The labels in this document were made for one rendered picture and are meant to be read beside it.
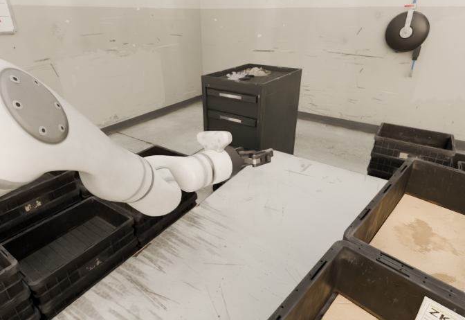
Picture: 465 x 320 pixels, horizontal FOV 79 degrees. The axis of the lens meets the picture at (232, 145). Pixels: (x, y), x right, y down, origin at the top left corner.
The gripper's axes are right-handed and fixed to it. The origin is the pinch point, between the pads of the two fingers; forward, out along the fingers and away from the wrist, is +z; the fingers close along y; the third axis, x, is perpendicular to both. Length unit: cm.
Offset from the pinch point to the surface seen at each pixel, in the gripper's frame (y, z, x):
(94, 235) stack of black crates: -82, -11, -39
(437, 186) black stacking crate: 37.1, 22.4, -11.1
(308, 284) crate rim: 26.6, -27.4, -11.4
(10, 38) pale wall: -246, 15, 80
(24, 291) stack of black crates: -60, -42, -38
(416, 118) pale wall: -1, 297, -21
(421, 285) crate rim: 38.2, -18.1, -12.8
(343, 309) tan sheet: 28.0, -18.3, -20.7
